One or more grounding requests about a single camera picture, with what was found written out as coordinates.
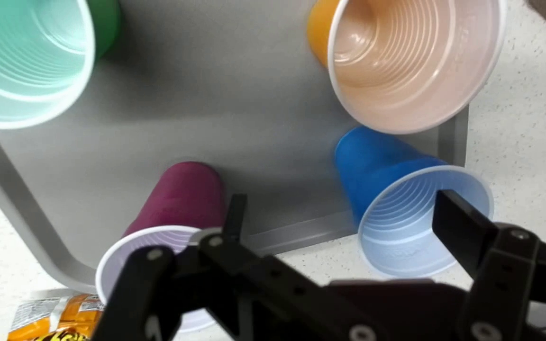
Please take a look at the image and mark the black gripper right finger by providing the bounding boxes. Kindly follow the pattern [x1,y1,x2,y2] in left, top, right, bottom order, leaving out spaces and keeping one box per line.
[331,188,546,341]

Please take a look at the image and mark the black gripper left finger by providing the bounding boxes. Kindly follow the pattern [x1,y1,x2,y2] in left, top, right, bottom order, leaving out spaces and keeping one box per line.
[88,192,339,341]

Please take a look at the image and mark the purple plastic cup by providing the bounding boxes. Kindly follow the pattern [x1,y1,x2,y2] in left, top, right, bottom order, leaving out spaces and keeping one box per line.
[92,160,227,336]

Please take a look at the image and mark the blue plastic cup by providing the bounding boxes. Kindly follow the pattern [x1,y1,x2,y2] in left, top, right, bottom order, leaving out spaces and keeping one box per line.
[331,126,496,281]

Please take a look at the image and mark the orange plastic cup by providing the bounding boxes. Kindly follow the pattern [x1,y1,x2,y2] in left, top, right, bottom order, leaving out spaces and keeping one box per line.
[305,0,507,137]

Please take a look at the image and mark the green plastic cup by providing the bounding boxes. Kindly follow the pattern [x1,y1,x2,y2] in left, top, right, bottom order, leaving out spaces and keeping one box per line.
[0,0,123,134]

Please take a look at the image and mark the grey plastic tray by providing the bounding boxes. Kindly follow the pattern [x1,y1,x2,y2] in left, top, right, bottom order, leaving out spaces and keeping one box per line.
[0,0,469,295]

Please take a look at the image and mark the orange snack wrapper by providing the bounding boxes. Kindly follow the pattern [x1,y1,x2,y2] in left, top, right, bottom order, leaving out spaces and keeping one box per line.
[5,289,107,341]

